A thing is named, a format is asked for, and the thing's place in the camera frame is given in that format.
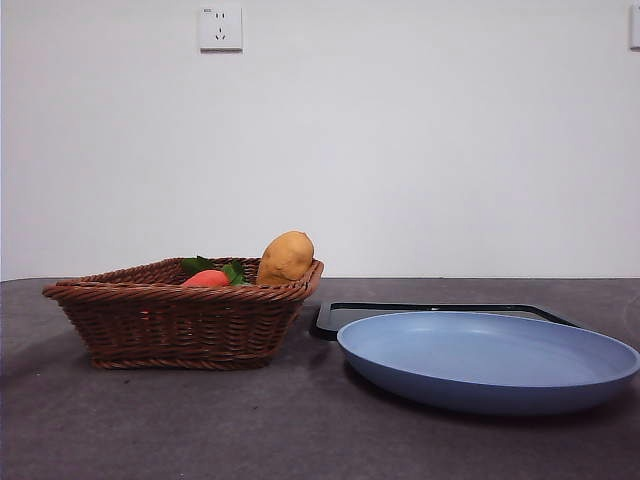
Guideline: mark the blue round plate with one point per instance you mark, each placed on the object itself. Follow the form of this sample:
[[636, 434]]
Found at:
[[475, 360]]

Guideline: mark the brown potato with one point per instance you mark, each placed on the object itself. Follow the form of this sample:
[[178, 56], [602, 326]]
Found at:
[[285, 260]]

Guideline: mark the black rectangular tray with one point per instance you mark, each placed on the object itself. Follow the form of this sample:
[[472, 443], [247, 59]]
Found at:
[[325, 324]]

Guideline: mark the orange carrot with green leaves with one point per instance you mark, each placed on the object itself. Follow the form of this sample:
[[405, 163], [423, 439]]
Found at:
[[207, 279]]

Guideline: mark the brown wicker basket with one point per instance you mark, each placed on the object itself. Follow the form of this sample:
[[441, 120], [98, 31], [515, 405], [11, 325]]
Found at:
[[175, 325]]

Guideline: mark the white wall socket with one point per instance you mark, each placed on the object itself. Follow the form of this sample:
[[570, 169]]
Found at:
[[221, 29]]

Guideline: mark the white wall plate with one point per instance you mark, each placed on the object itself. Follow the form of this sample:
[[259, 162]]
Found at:
[[635, 27]]

